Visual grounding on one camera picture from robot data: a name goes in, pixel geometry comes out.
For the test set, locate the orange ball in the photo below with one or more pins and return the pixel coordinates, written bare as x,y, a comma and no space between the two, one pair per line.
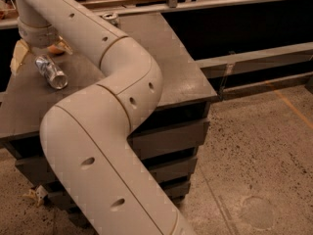
55,50

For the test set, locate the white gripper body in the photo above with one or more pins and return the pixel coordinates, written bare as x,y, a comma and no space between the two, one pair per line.
36,36

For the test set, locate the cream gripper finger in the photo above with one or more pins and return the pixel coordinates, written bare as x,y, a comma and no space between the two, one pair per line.
62,46
20,51

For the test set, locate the grey drawer cabinet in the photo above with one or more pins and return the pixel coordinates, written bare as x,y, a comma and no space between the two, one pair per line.
186,94

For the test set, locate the top grey drawer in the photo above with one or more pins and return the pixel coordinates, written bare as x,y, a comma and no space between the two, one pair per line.
172,142

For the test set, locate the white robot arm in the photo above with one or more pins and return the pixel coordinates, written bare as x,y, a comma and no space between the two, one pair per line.
84,136

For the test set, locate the middle grey drawer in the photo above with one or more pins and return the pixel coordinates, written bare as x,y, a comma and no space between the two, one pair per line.
162,171

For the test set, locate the silver upright soda can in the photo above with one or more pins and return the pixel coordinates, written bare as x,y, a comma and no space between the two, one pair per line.
112,18

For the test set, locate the yellow white floor scrap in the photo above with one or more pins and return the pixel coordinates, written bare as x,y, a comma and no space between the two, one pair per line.
38,194

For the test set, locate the silver blue redbull can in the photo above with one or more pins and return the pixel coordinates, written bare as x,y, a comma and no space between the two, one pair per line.
55,77

